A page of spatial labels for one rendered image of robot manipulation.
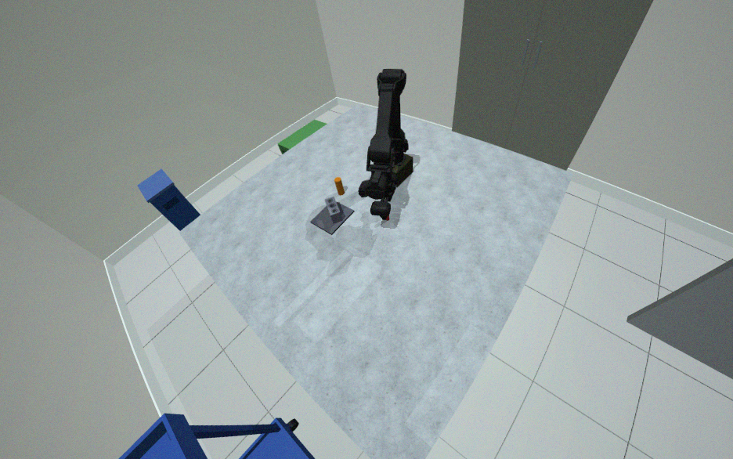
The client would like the orange cylinder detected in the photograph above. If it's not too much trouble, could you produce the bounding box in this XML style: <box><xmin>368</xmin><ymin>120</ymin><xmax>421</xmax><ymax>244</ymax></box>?
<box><xmin>334</xmin><ymin>178</ymin><xmax>345</xmax><ymax>195</ymax></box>

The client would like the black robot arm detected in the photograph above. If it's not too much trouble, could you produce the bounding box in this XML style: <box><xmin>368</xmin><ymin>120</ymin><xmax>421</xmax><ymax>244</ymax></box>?
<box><xmin>358</xmin><ymin>69</ymin><xmax>409</xmax><ymax>200</ymax></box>

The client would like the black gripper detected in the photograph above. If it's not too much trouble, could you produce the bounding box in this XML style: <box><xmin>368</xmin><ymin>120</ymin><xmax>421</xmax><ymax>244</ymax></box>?
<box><xmin>370</xmin><ymin>174</ymin><xmax>399</xmax><ymax>220</ymax></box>

